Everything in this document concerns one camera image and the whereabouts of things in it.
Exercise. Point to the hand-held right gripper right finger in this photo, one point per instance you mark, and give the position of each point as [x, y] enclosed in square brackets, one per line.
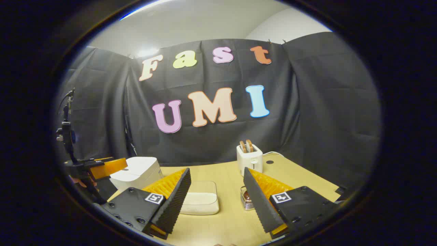
[259, 205]

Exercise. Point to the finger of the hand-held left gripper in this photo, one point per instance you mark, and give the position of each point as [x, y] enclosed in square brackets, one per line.
[111, 167]
[95, 159]

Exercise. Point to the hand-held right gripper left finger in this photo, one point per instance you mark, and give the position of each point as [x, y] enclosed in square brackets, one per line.
[175, 201]

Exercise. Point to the white rice cooker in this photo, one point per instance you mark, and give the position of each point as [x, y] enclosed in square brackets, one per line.
[136, 171]

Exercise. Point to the white uncooked rice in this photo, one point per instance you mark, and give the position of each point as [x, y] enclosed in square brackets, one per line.
[201, 205]

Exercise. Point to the clear rice container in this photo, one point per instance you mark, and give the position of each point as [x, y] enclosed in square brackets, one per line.
[201, 186]

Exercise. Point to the white toaster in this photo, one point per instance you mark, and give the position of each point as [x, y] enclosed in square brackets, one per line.
[251, 160]

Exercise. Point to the brown bread slice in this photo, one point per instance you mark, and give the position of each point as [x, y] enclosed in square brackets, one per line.
[242, 147]
[249, 146]

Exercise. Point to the black backdrop cloth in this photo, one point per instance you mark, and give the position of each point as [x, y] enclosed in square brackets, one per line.
[307, 102]

